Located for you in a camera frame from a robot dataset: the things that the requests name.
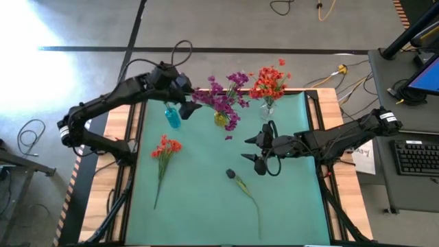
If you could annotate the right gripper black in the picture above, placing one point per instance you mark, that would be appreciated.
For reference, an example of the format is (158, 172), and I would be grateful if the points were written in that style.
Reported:
(278, 145)

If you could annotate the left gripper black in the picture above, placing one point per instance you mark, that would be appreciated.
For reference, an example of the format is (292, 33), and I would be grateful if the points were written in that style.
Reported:
(164, 80)

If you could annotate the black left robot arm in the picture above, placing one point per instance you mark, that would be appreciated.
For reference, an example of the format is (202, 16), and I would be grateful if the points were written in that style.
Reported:
(109, 99)

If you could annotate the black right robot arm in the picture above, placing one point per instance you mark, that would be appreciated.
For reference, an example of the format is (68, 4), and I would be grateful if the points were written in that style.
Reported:
(343, 135)

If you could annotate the blue glass vase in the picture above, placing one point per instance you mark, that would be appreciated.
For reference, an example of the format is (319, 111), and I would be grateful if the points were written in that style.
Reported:
(173, 118)

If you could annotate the yellow glass vase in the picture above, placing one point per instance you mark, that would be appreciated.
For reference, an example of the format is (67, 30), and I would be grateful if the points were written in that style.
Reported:
(219, 119)

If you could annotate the clear glass vase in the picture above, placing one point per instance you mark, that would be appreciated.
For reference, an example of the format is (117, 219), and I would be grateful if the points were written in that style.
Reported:
(267, 109)

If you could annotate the green table mat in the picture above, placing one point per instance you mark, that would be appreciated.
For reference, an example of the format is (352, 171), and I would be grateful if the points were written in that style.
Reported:
(205, 206)

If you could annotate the white paper sheet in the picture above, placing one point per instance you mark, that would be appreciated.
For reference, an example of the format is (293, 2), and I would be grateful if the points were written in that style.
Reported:
(365, 156)

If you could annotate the black floor panel striped edge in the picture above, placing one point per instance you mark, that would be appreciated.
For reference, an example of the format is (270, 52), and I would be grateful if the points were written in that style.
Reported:
(84, 192)

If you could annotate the gray desk with monitor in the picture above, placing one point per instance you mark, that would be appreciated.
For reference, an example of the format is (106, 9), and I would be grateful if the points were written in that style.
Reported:
(391, 103)

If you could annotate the gray desk with keyboard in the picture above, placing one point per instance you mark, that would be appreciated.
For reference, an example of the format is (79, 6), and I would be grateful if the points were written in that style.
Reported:
(404, 192)

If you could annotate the black computer keyboard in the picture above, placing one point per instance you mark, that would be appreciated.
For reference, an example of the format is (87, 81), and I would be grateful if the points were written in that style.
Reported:
(416, 158)

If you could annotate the gray metal stand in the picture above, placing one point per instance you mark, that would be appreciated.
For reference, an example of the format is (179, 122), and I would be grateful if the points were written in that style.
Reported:
(20, 164)

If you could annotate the computer monitor blue screen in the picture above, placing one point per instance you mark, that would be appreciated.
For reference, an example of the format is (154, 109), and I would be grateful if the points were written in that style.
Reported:
(427, 77)

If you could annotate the black vertical pole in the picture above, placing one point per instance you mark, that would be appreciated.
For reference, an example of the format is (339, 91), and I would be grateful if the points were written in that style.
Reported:
(408, 34)

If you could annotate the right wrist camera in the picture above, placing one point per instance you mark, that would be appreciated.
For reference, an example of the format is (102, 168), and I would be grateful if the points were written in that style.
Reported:
(259, 167)

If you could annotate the black metal table frame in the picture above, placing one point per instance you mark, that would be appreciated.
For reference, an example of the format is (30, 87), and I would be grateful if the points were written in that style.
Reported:
(312, 95)

